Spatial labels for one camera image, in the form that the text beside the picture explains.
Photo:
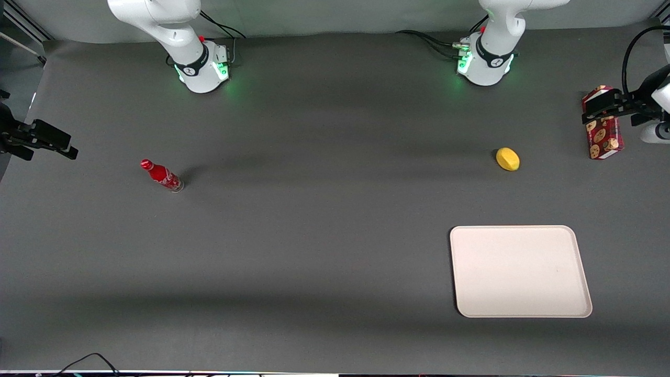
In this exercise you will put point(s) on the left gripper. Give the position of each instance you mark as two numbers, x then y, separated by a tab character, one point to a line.
634	101

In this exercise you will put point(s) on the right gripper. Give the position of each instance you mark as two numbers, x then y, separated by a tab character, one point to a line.
11	133

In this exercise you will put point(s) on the red cookie box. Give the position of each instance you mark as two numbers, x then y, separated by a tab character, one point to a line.
604	139

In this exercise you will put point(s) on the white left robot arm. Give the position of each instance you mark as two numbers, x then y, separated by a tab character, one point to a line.
492	47

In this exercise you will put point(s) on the beige rectangular tray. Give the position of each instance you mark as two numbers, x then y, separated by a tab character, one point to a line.
518	272

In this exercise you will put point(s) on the yellow lemon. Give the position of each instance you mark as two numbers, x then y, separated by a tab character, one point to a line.
507	159

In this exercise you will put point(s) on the red cola bottle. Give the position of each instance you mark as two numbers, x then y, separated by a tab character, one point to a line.
163	177

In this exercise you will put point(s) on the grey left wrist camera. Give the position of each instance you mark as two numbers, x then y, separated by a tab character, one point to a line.
654	134

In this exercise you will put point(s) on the aluminium frame profile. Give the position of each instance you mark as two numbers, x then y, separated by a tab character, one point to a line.
23	23

